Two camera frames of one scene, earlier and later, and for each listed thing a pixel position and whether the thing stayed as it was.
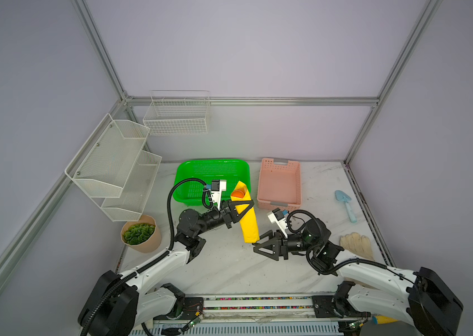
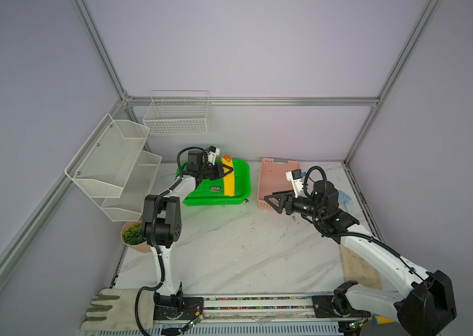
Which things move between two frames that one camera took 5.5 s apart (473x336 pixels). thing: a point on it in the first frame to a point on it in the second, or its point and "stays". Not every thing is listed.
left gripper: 229,213 to 220,171
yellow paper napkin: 248,224 to 229,179
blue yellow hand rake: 377,319 stays
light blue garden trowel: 341,196 stays
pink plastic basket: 280,184 stays
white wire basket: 177,113 stays
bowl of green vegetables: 143,236 stays
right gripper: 273,243 to 287,199
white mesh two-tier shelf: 113,169 stays
